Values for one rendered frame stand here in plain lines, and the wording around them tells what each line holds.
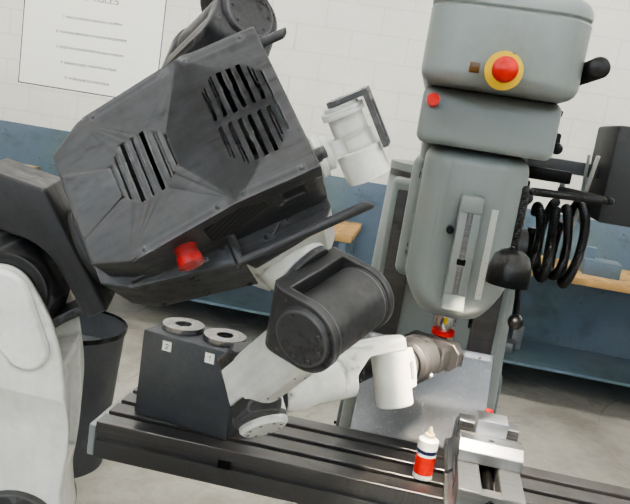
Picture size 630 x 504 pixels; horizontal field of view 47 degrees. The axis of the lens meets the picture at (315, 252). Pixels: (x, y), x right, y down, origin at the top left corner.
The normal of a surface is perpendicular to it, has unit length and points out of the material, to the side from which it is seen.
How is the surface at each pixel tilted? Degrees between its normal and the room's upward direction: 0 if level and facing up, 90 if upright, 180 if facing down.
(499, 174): 90
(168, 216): 74
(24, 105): 90
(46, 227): 90
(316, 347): 105
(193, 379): 90
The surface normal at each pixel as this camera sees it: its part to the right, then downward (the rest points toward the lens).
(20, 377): 0.14, 0.21
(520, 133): -0.16, 0.16
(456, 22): -0.43, 0.11
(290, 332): -0.58, 0.33
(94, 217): -0.30, -0.15
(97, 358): 0.73, 0.30
